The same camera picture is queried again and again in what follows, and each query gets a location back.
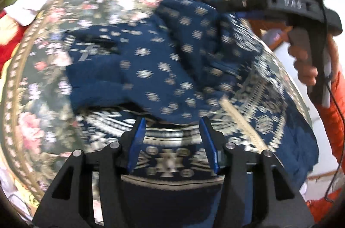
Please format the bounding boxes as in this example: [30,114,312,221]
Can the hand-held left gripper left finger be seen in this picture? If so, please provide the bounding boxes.
[32,117,147,228]

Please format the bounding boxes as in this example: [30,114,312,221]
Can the person's right hand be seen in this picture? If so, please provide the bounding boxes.
[287,42,319,86]

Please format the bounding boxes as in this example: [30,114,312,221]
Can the white shirt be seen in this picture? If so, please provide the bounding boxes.
[4,0,68,27]

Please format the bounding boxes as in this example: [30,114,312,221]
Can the wooden bed footboard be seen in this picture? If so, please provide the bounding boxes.
[246,18,292,52]

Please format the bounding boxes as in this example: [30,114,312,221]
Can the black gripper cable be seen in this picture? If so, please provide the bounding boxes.
[325,77,345,203]

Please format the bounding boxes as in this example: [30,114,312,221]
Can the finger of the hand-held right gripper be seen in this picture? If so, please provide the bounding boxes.
[214,0,264,13]
[235,12,270,19]

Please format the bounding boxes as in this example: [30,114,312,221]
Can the red patterned cloth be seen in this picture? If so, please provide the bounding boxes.
[0,11,28,70]

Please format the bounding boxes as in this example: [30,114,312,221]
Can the light floral bed sheet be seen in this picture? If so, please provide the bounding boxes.
[0,160,44,223]

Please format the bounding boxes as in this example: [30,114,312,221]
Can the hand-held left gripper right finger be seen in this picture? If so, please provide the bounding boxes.
[199,117,314,228]

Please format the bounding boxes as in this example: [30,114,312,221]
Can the person's orange clothing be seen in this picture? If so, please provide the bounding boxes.
[306,187,342,222]

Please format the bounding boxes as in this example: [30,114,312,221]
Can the navy patterned robe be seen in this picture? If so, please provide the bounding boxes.
[63,0,320,228]

